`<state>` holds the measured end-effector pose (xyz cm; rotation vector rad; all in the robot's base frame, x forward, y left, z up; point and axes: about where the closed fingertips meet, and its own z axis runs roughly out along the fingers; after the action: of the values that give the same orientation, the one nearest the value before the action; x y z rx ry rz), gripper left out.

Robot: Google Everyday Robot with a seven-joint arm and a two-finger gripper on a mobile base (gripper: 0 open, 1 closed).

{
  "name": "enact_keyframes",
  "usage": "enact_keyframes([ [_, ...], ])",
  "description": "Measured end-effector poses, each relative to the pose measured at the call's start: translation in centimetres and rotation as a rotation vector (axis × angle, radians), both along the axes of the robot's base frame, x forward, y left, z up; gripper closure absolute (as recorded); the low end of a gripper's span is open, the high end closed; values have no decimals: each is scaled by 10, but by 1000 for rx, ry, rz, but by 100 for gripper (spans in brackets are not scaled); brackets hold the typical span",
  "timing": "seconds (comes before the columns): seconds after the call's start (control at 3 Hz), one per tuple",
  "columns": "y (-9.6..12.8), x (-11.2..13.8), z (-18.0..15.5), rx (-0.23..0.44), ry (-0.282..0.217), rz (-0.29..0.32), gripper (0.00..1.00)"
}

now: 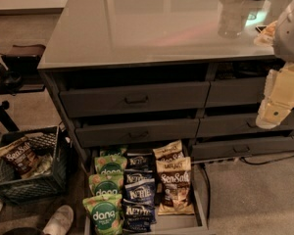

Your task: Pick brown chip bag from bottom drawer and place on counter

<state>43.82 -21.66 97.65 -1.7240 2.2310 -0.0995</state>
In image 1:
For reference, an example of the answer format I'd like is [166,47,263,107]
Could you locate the brown sea salt bag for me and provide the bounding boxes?
[159,170,194,215]
[156,157,191,172]
[153,140,184,162]

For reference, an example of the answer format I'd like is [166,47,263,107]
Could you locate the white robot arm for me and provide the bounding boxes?
[254,0,294,129]

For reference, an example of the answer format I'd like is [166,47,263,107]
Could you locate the top right grey drawer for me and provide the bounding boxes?
[206,77,266,108]

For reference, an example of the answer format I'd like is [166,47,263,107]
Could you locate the grey drawer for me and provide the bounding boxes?
[191,136,294,160]
[60,82,210,118]
[75,118,199,148]
[206,77,266,108]
[197,111,294,137]

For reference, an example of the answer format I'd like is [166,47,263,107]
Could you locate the middle right grey drawer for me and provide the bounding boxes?
[197,111,294,137]

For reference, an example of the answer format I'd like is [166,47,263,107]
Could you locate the bottom right grey drawer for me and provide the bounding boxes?
[191,136,294,160]

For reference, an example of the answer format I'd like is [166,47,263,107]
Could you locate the middle left grey drawer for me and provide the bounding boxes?
[75,118,199,148]

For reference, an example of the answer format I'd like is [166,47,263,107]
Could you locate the grey counter cabinet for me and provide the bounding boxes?
[38,0,294,165]

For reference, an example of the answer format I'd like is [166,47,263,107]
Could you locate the rear blue kettle bag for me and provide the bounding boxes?
[126,153,153,170]

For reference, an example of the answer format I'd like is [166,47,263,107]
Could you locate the blue kettle bag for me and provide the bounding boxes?
[124,169,153,184]
[125,178,156,206]
[126,153,153,170]
[122,200,156,232]

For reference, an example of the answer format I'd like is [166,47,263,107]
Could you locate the top left grey drawer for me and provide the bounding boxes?
[60,82,210,118]

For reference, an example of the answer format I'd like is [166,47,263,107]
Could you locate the open bottom left drawer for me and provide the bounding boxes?
[86,143,208,235]

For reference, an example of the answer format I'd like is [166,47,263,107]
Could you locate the rear green dang bag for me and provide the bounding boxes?
[100,146,127,157]

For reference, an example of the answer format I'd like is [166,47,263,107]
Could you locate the green dang bag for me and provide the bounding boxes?
[88,173,123,196]
[82,194,123,235]
[94,155,127,174]
[100,146,127,157]

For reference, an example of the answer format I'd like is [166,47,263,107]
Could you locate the front blue kettle bag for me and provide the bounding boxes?
[122,200,156,232]

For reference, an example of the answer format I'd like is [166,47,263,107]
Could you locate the front green dang bag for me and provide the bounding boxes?
[82,194,123,235]

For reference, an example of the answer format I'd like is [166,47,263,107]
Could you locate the brown chip bag in crate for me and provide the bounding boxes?
[0,136,40,178]

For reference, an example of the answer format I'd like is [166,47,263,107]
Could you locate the black white marker tag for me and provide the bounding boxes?
[254,21,276,46]

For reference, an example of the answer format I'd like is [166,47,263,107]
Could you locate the white shoe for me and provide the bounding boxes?
[43,205,74,235]

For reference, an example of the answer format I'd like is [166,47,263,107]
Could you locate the dark stool with equipment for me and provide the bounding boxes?
[0,44,45,131]

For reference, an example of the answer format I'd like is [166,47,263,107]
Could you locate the dark plastic crate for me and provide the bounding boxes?
[0,126,69,205]

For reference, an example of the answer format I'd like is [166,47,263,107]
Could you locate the black cable on floor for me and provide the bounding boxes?
[239,150,294,166]

